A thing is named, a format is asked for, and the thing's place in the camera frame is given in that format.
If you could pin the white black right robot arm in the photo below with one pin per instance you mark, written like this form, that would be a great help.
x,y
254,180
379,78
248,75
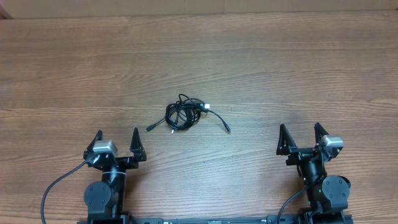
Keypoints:
x,y
327,194

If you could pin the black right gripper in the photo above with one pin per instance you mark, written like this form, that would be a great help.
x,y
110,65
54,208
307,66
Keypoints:
x,y
286,147

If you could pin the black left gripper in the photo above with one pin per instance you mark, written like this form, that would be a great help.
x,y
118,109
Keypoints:
x,y
135,147

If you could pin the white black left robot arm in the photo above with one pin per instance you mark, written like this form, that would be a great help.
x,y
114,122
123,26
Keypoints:
x,y
105,198

